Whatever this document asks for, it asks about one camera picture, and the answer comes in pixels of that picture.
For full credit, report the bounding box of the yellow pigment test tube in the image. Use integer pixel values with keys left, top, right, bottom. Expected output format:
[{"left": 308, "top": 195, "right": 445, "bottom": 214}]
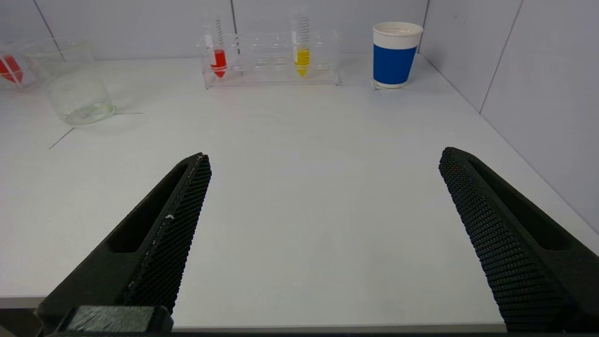
[{"left": 290, "top": 5, "right": 312, "bottom": 78}]

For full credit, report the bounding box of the blue sleeved white paper cup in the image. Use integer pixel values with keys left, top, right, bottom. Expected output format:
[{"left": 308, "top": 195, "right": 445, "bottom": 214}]
[{"left": 373, "top": 22, "right": 424, "bottom": 89}]

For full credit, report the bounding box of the red pigment test tube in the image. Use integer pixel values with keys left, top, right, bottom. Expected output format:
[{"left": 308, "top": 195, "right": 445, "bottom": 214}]
[
  {"left": 204, "top": 14, "right": 228, "bottom": 79},
  {"left": 0, "top": 44, "right": 24, "bottom": 89}
]

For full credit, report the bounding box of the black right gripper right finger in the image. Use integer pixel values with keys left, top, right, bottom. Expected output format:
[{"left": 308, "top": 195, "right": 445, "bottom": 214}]
[{"left": 438, "top": 147, "right": 599, "bottom": 333}]

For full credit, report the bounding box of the clear acrylic test tube rack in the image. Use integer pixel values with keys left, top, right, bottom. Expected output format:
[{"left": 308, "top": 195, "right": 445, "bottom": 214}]
[
  {"left": 197, "top": 30, "right": 341, "bottom": 89},
  {"left": 0, "top": 40, "right": 44, "bottom": 92}
]

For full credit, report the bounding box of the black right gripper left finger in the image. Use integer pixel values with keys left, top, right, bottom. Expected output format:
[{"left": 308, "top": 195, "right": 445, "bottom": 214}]
[{"left": 37, "top": 153, "right": 212, "bottom": 334}]

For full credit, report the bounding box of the clear glass beaker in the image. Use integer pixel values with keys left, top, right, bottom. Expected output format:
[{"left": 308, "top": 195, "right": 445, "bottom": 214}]
[{"left": 26, "top": 39, "right": 116, "bottom": 126}]

